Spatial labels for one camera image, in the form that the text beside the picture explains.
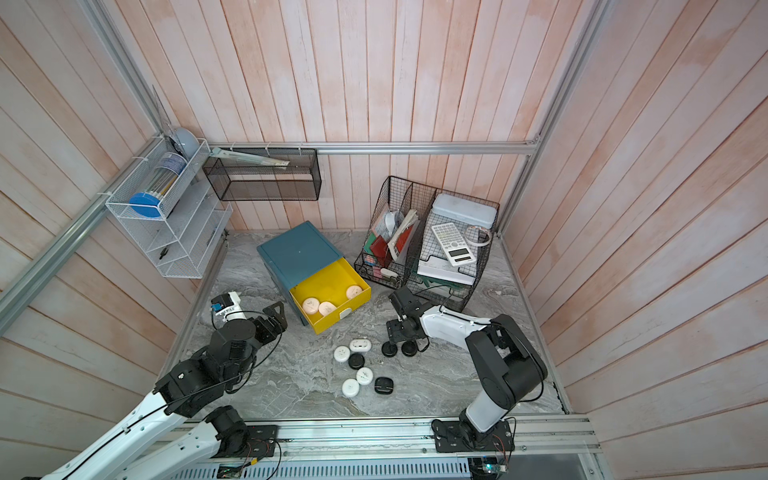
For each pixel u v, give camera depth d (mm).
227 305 602
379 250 1065
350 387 802
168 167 772
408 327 674
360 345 879
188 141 836
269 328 643
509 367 457
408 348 880
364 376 820
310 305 798
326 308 787
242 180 1067
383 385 814
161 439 466
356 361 856
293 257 844
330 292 837
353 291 835
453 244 875
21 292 520
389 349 878
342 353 869
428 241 904
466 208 960
